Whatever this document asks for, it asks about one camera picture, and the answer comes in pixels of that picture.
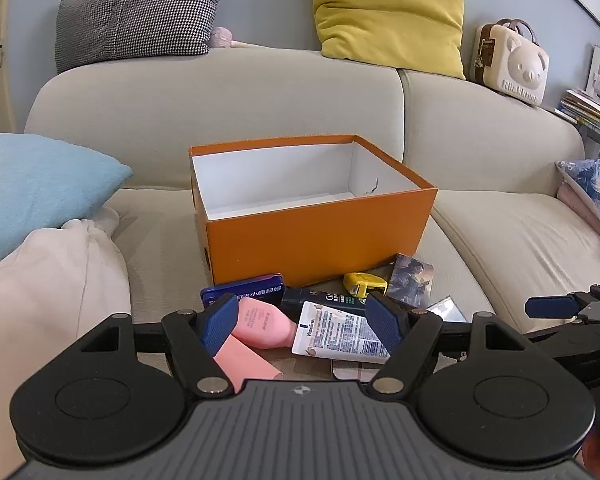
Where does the pink bottle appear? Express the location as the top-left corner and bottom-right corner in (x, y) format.
(230, 297), (298, 350)

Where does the beige sofa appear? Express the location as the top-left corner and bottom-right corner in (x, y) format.
(22, 50), (600, 411)

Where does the yellow tape measure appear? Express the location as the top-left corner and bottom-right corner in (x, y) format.
(343, 272), (388, 298)

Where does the cream bear suitcase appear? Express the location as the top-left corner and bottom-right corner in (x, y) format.
(472, 18), (551, 107)

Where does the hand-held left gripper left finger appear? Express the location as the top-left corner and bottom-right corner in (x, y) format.
(76, 292), (239, 398)

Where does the houndstooth pillow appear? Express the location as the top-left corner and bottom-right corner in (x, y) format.
(55, 0), (226, 75)

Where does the dark shampoo bottle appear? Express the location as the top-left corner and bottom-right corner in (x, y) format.
(280, 287), (376, 317)

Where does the orange cardboard box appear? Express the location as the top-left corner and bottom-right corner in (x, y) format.
(188, 134), (439, 288)

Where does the clear card sleeve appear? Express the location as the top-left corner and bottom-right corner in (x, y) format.
(426, 296), (468, 323)

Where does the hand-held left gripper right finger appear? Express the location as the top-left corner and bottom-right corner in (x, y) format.
(365, 292), (527, 396)

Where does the blue mint tin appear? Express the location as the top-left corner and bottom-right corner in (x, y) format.
(200, 273), (284, 313)

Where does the pink plush toy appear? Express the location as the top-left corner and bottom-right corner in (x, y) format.
(209, 26), (261, 50)

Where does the pink tube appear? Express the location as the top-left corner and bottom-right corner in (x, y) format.
(214, 334), (284, 395)

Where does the stack of books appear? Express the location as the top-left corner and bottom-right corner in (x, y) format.
(555, 87), (600, 138)

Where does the white lotion tube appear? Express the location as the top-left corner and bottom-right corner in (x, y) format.
(291, 301), (392, 365)

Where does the blue printed pillow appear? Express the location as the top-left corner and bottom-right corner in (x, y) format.
(556, 158), (600, 231)

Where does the light blue pillow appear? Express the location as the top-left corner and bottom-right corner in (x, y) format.
(0, 133), (134, 277)

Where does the yellow pillow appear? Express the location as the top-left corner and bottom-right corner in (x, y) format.
(312, 0), (467, 81)

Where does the fantasy picture card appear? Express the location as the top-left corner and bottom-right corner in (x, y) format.
(386, 254), (436, 309)

